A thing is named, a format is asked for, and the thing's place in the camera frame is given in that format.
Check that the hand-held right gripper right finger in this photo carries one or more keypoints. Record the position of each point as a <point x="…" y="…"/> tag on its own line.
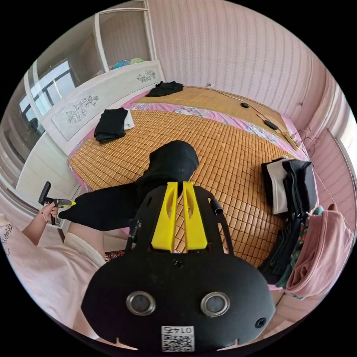
<point x="195" y="226"/>

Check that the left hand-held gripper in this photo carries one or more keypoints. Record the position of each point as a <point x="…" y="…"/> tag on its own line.
<point x="53" y="201"/>

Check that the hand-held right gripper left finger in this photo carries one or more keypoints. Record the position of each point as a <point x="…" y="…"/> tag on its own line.
<point x="164" y="223"/>

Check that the black long pants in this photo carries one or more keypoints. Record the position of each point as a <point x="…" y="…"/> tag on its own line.
<point x="167" y="164"/>

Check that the person's left forearm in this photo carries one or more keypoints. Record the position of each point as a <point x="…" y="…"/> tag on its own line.
<point x="34" y="231"/>

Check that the long black device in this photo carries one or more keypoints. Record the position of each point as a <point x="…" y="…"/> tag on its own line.
<point x="271" y="125"/>

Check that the person's left hand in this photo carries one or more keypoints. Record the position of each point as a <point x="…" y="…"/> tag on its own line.
<point x="50" y="213"/>

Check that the white bedside cupboard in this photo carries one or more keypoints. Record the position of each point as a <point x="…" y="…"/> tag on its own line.
<point x="41" y="167"/>

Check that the person's body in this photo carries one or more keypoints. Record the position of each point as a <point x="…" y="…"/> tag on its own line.
<point x="44" y="273"/>

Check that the bed with woven mat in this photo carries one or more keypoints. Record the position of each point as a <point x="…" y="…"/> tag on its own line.
<point x="223" y="156"/>

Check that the pile of black white clothes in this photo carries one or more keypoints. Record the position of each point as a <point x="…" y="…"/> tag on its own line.
<point x="110" y="125"/>

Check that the pile of black grey clothes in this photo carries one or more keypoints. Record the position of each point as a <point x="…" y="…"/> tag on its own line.
<point x="290" y="184"/>

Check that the window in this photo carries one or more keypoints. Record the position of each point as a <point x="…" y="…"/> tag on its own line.
<point x="47" y="89"/>

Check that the pile of hanging clothes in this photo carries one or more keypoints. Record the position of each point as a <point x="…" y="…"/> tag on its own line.
<point x="320" y="251"/>

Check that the crumpled black garment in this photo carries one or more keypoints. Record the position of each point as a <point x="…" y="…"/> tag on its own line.
<point x="164" y="88"/>

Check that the white shelf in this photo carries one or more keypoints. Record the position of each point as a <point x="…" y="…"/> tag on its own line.
<point x="122" y="39"/>

